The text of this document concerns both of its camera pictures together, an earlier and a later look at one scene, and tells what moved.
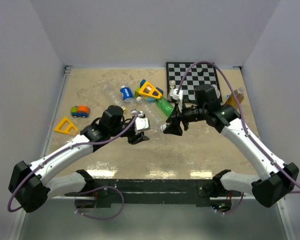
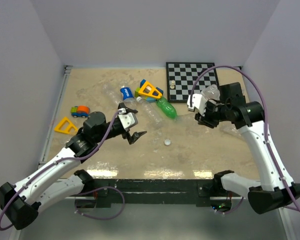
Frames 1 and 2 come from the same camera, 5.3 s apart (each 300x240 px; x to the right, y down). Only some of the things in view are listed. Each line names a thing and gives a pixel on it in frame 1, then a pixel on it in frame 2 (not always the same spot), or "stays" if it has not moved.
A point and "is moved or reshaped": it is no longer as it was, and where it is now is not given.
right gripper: x=174 y=127 -> x=206 y=119
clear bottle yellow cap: x=113 y=96 stays
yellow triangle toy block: x=66 y=130 stays
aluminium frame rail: x=67 y=69 stays
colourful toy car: x=80 y=111 stays
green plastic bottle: x=164 y=106 stays
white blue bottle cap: x=162 y=127 -> x=167 y=142
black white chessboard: x=185 y=76 stays
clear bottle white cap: x=156 y=129 is moved or reshaped
